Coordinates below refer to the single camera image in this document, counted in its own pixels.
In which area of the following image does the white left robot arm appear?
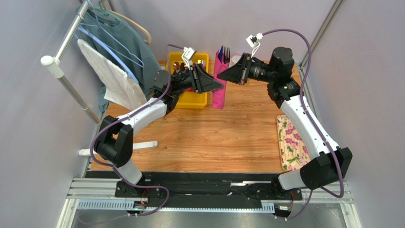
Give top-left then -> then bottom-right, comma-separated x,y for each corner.
90,64 -> 223,187

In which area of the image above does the yellow plastic bin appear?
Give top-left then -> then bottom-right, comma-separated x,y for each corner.
165,52 -> 210,109

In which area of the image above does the white mesh laundry bag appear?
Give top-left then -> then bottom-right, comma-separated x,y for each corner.
229,55 -> 241,67

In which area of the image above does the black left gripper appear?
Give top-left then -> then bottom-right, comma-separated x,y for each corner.
169,64 -> 224,95

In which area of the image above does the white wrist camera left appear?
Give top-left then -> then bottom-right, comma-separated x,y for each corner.
181,47 -> 197,70

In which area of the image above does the white towel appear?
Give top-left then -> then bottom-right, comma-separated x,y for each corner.
77,39 -> 147,110

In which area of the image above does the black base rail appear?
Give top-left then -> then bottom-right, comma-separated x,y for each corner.
115,172 -> 303,209

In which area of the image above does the beige hanger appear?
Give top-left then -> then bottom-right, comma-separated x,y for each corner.
98,0 -> 152,45

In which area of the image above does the teal shirt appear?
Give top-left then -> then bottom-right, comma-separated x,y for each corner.
77,9 -> 161,110

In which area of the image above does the silver clothes rack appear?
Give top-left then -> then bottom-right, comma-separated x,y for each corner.
40,0 -> 158,157

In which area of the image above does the floral tray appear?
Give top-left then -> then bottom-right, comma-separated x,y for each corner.
276,115 -> 310,171

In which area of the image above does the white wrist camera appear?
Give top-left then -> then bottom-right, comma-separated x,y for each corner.
181,47 -> 197,70
246,33 -> 263,57

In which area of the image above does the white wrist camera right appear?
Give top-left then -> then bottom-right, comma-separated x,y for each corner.
246,33 -> 263,57

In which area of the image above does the pink paper napkin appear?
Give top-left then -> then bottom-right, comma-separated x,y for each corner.
212,47 -> 229,109

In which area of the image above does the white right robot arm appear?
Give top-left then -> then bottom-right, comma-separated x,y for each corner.
218,47 -> 353,192

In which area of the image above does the blue hanger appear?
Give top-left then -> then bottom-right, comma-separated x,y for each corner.
78,13 -> 145,84

